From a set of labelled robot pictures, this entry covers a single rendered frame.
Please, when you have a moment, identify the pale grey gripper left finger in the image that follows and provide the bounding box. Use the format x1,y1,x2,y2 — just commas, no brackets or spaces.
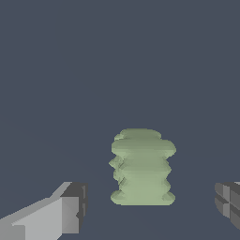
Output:
0,181,89,240

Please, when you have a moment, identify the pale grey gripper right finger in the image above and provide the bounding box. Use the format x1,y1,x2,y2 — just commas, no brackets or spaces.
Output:
214,181,240,232

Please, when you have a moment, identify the pale green ridged object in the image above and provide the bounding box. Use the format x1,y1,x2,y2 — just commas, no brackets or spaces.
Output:
108,127,177,207

